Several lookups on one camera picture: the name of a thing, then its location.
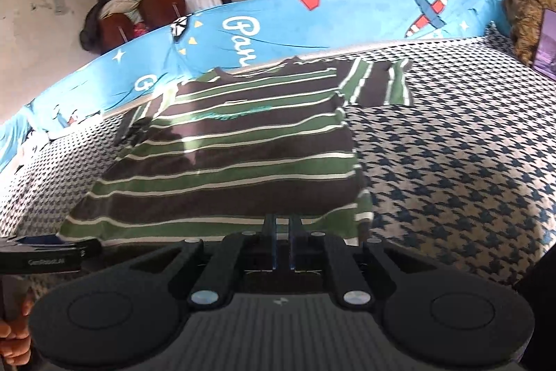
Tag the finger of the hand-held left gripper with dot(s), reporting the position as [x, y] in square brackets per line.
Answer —
[41, 240]

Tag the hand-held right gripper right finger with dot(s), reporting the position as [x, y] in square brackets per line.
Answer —
[295, 240]

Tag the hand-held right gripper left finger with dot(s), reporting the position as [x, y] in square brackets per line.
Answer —
[270, 240]

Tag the green brown striped shirt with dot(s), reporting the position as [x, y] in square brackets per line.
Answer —
[260, 149]

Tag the person's left hand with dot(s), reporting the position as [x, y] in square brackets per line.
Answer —
[15, 336]

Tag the houndstooth mattress cover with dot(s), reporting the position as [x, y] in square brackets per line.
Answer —
[456, 162]

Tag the brown wooden chair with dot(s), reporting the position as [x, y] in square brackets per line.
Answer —
[119, 34]
[163, 8]

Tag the blue printed bed sheet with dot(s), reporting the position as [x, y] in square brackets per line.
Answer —
[304, 19]

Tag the purple panel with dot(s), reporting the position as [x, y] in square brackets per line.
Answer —
[545, 49]

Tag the brown patterned cushion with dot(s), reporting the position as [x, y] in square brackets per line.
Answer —
[523, 23]

